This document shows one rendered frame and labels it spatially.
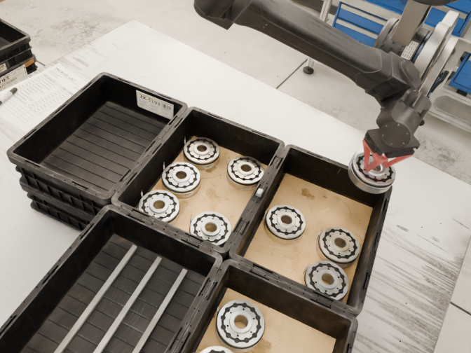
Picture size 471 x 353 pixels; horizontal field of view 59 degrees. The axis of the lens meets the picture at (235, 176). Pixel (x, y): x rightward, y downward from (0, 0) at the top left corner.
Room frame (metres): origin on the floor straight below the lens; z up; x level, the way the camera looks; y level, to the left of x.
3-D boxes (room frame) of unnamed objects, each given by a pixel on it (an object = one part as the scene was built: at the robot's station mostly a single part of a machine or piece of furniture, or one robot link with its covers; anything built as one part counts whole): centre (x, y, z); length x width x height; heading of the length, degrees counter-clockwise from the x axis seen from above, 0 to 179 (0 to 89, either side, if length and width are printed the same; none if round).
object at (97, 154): (0.78, 0.36, 0.87); 0.40 x 0.30 x 0.11; 163
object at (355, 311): (0.60, -0.21, 0.92); 0.40 x 0.30 x 0.02; 163
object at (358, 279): (0.60, -0.21, 0.87); 0.40 x 0.30 x 0.11; 163
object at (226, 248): (0.69, 0.08, 0.92); 0.40 x 0.30 x 0.02; 163
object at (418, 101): (0.68, -0.32, 1.22); 0.07 x 0.06 x 0.07; 153
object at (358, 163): (0.69, -0.31, 1.04); 0.10 x 0.10 x 0.01
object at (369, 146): (0.68, -0.31, 1.09); 0.07 x 0.07 x 0.09; 26
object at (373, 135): (0.68, -0.32, 1.16); 0.10 x 0.07 x 0.07; 116
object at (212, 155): (0.82, 0.11, 0.86); 0.10 x 0.10 x 0.01
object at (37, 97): (1.11, 0.74, 0.70); 0.33 x 0.23 x 0.01; 154
